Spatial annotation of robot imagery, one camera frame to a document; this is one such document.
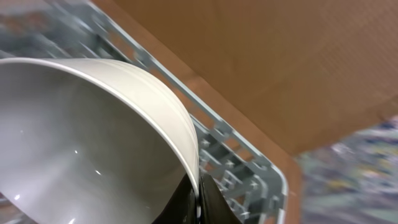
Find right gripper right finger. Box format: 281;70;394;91
199;174;241;224

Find grey dishwasher rack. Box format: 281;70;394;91
1;1;289;223

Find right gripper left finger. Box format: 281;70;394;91
152;174;197;224

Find grey bowl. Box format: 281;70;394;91
1;58;199;223

